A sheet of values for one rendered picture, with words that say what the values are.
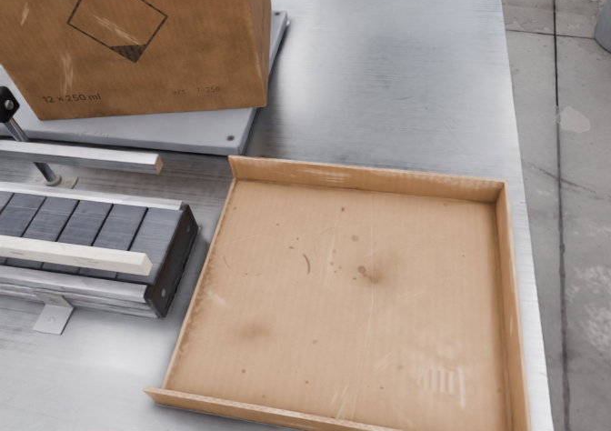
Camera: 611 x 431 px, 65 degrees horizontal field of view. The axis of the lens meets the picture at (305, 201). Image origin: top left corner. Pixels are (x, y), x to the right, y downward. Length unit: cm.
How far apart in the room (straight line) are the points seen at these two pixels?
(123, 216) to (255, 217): 14
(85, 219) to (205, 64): 22
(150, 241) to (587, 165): 159
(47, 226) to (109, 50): 21
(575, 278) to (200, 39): 128
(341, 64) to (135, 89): 29
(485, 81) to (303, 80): 25
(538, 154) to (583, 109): 31
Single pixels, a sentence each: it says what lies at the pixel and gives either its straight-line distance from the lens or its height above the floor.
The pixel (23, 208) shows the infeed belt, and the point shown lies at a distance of 58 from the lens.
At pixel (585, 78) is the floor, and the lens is 221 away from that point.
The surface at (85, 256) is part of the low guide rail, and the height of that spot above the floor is 91.
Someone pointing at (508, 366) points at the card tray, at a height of 84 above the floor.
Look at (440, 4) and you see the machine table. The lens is 85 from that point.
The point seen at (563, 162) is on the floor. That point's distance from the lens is 184.
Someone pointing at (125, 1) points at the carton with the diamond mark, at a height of 100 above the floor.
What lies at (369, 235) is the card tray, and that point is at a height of 83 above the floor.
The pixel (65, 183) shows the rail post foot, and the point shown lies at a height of 83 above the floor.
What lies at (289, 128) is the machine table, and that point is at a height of 83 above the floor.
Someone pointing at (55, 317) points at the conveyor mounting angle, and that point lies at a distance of 54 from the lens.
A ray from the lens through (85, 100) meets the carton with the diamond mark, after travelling 67.
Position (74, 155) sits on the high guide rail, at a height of 96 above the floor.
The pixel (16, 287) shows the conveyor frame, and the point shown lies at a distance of 55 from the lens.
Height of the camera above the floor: 126
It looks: 52 degrees down
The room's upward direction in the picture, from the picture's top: 6 degrees counter-clockwise
